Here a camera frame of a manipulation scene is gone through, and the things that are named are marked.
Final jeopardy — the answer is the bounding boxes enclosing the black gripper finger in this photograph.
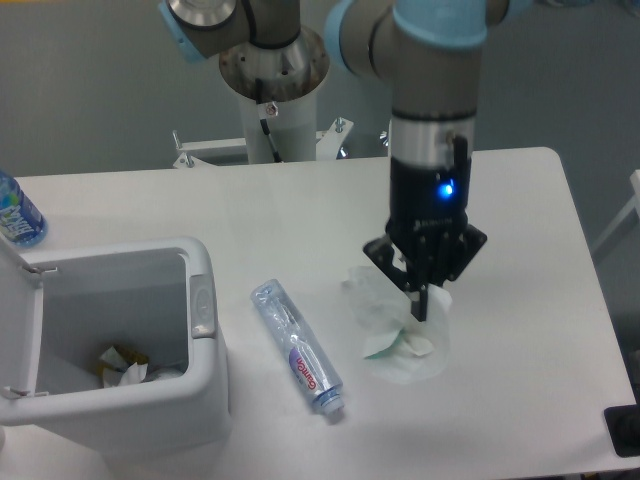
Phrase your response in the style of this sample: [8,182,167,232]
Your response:
[363,235,428,321]
[426,225,488,287]

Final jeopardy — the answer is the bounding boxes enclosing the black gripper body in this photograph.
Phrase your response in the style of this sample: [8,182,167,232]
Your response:
[386,158,471,255]

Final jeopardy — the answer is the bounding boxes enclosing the white tissue paper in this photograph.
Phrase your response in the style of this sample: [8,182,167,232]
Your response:
[342,266,452,385]

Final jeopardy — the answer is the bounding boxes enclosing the crushed clear plastic bottle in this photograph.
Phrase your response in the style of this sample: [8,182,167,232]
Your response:
[250,279,345,421]

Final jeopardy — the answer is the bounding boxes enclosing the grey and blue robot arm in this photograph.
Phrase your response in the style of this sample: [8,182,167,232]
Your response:
[159,1,526,321]

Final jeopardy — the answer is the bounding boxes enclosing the white plastic trash can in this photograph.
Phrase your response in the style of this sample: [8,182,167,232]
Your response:
[1,238,232,455]

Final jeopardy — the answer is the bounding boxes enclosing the yellow and white trash wrappers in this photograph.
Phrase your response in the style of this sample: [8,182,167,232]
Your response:
[94,342,184,389]

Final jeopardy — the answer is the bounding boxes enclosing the white furniture leg at right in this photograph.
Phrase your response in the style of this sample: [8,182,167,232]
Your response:
[591,169,639,263]

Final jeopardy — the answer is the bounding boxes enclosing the black clamp at table edge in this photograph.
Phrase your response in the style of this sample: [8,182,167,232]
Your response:
[604,404,639,458]

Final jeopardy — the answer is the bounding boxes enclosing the blue labelled water bottle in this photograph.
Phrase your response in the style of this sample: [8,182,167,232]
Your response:
[1,171,48,247]

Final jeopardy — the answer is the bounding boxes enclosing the black cable on pedestal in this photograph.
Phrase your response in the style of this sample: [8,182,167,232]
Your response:
[254,77,284,164]

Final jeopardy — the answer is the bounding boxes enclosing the white pedestal base frame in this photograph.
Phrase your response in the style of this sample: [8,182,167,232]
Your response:
[171,115,394,170]

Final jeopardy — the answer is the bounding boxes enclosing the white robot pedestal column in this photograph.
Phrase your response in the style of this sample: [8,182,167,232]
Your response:
[219,26,330,164]

